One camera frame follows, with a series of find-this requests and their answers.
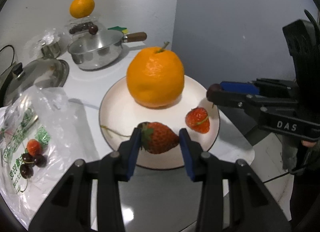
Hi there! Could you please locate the lone dark cherry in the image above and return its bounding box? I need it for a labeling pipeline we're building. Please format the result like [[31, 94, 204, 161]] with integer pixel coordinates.
[[206, 84, 223, 106]]

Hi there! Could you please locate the strawberry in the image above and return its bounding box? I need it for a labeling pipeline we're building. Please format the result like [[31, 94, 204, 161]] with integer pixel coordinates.
[[185, 107, 210, 134], [27, 139, 42, 156], [137, 121, 180, 155]]

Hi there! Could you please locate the hand holding right gripper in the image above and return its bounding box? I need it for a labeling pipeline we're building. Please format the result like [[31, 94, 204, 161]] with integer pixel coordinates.
[[302, 140, 320, 152]]

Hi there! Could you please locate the clear plastic bag, green print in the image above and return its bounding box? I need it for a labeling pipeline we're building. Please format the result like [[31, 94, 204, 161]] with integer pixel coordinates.
[[1, 86, 99, 228]]

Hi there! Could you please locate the orange on white plate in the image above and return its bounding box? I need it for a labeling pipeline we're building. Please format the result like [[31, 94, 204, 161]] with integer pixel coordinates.
[[126, 41, 184, 108]]

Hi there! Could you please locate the white round plate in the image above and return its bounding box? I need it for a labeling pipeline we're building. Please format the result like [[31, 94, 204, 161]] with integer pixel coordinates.
[[99, 74, 221, 170]]

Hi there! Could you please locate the large pan with glass lid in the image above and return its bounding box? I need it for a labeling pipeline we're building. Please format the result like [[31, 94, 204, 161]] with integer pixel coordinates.
[[1, 58, 69, 107]]

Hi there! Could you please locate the green yellow sponge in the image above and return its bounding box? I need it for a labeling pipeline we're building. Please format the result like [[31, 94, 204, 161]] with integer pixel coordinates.
[[108, 26, 128, 34]]

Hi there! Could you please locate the small steel saucepan with lid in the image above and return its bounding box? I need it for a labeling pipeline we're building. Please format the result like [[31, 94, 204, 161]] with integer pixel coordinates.
[[68, 29, 147, 71]]

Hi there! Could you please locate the crumpled clear bag with tins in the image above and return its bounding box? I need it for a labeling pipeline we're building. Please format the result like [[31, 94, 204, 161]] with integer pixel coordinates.
[[29, 28, 65, 59]]

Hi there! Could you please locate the glass jar with fruit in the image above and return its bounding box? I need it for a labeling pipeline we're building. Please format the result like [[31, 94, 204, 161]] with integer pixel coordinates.
[[66, 16, 99, 40]]

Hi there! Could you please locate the orange on glass jar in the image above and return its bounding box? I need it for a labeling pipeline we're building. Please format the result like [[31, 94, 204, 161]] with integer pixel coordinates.
[[69, 0, 95, 19]]

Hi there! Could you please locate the black power cable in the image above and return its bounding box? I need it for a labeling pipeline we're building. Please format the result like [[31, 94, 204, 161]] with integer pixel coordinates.
[[0, 44, 16, 78]]

